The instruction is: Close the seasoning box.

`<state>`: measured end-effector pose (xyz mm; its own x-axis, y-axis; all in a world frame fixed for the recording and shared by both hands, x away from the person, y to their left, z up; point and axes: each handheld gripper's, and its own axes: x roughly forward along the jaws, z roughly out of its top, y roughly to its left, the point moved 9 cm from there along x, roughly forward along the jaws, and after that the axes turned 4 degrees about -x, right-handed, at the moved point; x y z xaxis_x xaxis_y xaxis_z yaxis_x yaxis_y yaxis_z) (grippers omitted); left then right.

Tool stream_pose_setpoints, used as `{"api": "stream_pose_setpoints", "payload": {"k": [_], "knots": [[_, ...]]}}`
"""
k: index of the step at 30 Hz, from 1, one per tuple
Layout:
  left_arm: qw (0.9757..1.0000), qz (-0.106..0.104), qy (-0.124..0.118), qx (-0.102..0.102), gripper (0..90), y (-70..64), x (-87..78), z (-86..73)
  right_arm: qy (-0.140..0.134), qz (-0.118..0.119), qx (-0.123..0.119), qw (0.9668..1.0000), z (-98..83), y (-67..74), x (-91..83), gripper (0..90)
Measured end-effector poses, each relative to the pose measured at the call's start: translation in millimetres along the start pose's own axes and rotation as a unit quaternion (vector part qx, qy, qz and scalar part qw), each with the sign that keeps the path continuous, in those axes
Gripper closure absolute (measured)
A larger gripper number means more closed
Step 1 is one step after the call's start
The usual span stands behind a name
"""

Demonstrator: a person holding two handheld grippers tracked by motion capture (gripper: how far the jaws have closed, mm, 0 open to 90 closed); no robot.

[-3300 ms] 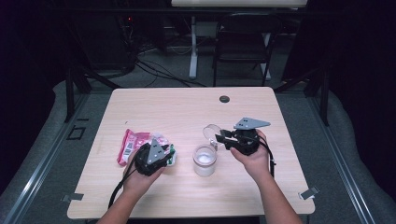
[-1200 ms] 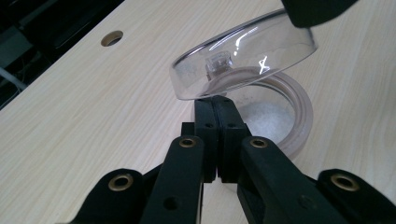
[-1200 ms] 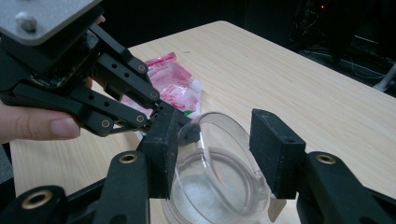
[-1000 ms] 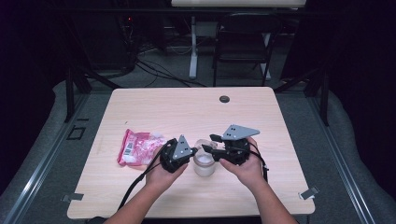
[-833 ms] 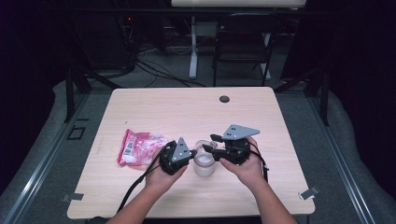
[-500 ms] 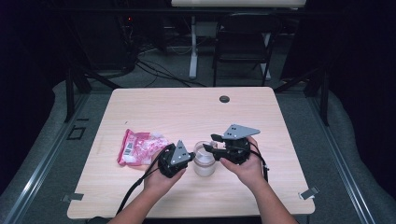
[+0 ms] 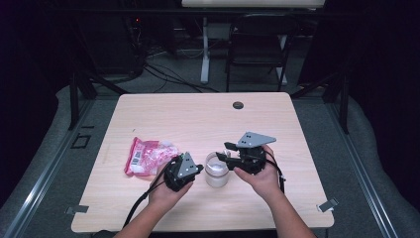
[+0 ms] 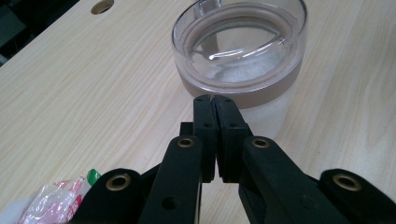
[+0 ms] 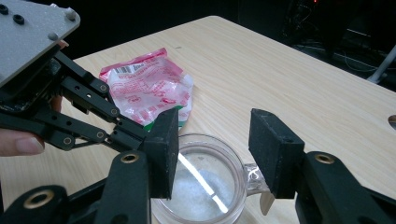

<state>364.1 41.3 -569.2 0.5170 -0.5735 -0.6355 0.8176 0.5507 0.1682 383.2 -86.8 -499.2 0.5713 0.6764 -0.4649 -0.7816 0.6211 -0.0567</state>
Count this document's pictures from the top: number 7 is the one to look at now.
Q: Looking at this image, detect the right hand-held gripper black cable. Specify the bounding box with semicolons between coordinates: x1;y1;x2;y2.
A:
263;158;286;195

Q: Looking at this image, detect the aluminium floor rail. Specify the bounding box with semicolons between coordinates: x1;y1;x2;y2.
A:
3;98;95;238
325;98;399;238

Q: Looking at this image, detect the grey and white tape strip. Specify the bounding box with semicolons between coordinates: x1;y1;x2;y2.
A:
316;197;340;213

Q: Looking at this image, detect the pink plastic snack bag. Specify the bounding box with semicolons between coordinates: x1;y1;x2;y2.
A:
124;137;180;178

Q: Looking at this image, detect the dark equipment with red light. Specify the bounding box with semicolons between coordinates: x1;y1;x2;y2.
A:
125;14;148;78

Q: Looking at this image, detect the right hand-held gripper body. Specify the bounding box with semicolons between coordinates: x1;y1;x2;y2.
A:
236;131;277;176

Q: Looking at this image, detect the person's left hand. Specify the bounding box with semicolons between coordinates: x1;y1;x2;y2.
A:
148;162;194;211

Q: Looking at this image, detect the black metal stand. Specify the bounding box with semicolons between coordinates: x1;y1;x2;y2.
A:
290;70;351;135
68;70;128;131

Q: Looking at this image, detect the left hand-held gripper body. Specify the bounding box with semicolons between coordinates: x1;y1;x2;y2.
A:
163;152;199;192

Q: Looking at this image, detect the white desk leg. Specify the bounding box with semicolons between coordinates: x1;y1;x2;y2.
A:
200;17;211;84

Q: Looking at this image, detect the person's right hand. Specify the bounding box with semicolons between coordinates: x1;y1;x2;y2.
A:
233;145;281;202

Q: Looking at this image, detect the left hand-held gripper black cable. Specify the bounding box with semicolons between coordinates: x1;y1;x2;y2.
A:
122;158;179;229

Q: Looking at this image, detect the black floor cable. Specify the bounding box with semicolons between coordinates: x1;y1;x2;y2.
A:
145;62;172;93
143;63;220;93

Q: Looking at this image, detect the hand-held gripper black cable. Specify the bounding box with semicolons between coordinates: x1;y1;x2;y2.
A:
263;158;286;195
122;158;179;229

